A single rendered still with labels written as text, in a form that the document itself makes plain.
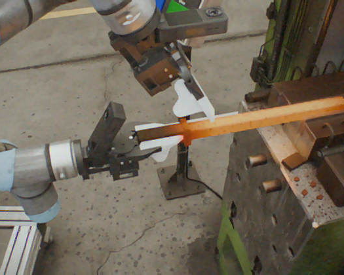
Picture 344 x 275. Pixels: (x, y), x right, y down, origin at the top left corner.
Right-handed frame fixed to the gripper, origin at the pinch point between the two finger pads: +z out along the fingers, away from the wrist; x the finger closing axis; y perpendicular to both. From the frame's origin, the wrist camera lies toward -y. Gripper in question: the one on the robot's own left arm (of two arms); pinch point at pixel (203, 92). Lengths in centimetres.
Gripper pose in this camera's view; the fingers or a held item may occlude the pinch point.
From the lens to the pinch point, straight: 67.3
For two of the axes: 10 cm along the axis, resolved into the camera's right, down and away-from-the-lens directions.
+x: 2.5, 7.1, -6.6
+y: -8.5, 4.9, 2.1
